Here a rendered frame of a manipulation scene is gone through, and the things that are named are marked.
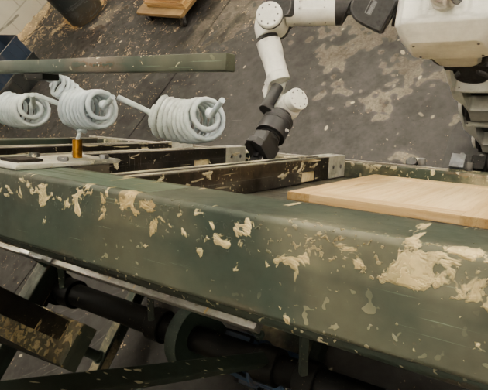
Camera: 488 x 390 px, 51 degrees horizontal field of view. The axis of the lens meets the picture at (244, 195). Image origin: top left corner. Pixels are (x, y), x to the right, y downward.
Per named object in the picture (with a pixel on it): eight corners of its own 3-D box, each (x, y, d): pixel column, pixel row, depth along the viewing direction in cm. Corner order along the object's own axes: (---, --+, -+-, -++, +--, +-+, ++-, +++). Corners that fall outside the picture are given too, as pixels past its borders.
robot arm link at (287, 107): (277, 139, 152) (292, 112, 157) (299, 128, 143) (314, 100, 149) (249, 115, 149) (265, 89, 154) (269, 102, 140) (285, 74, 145)
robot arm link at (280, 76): (286, 121, 157) (275, 80, 158) (304, 111, 150) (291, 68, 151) (269, 124, 154) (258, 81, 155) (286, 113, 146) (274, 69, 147)
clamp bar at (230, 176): (349, 176, 170) (355, 104, 166) (18, 239, 73) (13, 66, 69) (321, 173, 175) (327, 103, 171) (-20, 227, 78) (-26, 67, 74)
